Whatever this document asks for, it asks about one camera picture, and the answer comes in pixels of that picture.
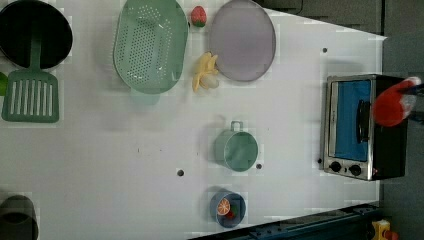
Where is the red ketchup bottle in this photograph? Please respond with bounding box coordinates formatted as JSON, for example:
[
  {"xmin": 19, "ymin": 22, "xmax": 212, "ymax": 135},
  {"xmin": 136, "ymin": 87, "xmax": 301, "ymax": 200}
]
[{"xmin": 372, "ymin": 76, "xmax": 423, "ymax": 127}]

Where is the black toaster oven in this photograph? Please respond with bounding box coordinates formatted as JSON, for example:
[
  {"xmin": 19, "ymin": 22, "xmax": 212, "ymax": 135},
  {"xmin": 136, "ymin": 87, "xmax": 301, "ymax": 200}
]
[{"xmin": 321, "ymin": 74, "xmax": 408, "ymax": 181}]

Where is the green mug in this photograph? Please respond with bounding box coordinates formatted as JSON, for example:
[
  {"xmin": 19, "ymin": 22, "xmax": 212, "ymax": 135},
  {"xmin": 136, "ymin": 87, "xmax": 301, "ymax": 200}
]
[{"xmin": 213, "ymin": 121, "xmax": 259, "ymax": 172}]

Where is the yellow toy banana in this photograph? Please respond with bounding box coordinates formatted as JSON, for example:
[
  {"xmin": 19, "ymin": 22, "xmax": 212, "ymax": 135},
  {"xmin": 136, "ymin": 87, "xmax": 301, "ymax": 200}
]
[{"xmin": 192, "ymin": 52, "xmax": 219, "ymax": 92}]

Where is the orange slice toy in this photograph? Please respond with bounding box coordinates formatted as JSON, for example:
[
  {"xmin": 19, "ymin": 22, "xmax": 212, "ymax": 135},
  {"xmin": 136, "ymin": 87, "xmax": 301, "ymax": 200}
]
[{"xmin": 216, "ymin": 198, "xmax": 231, "ymax": 216}]

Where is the lilac round plate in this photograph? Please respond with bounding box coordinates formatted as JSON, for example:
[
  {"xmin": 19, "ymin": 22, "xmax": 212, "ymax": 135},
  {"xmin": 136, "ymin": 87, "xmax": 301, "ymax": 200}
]
[{"xmin": 208, "ymin": 0, "xmax": 276, "ymax": 81}]

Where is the blue cup with fruit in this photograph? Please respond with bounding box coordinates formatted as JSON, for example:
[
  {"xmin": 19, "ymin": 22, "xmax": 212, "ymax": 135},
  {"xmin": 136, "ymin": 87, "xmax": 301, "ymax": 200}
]
[{"xmin": 209, "ymin": 189, "xmax": 246, "ymax": 228}]

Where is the green perforated colander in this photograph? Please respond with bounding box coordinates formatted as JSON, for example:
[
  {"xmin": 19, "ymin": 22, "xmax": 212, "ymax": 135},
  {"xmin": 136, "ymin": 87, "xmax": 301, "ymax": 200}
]
[{"xmin": 113, "ymin": 0, "xmax": 189, "ymax": 94}]

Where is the red toy strawberry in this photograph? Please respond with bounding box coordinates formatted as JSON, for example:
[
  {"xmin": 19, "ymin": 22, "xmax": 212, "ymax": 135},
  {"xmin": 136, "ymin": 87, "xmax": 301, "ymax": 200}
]
[{"xmin": 191, "ymin": 6, "xmax": 207, "ymax": 27}]

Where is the green slotted spatula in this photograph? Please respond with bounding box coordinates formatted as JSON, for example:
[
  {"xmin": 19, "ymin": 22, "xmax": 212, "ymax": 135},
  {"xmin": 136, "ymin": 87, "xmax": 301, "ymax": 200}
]
[{"xmin": 1, "ymin": 35, "xmax": 60, "ymax": 123}]

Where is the yellow red emergency button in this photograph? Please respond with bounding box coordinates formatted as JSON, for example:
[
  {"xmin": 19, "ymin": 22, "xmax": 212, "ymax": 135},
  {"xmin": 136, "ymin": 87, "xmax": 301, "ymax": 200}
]
[{"xmin": 372, "ymin": 220, "xmax": 399, "ymax": 240}]

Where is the green object at edge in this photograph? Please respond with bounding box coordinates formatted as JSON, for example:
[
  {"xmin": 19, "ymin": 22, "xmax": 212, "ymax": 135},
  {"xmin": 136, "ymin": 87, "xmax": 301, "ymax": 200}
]
[{"xmin": 0, "ymin": 72, "xmax": 8, "ymax": 96}]

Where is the black round pot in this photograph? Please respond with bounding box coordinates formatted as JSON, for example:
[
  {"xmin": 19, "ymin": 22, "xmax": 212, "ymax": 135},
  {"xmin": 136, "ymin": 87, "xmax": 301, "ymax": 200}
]
[{"xmin": 0, "ymin": 0, "xmax": 73, "ymax": 69}]

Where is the grey cylinder cup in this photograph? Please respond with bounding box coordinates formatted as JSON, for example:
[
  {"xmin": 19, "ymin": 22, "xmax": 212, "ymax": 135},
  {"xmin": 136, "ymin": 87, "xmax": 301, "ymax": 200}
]
[{"xmin": 0, "ymin": 195, "xmax": 39, "ymax": 240}]

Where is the blue metal frame rail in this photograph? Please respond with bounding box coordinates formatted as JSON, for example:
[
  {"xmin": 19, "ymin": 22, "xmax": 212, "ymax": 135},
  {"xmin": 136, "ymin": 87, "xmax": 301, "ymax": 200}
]
[{"xmin": 191, "ymin": 204, "xmax": 382, "ymax": 240}]

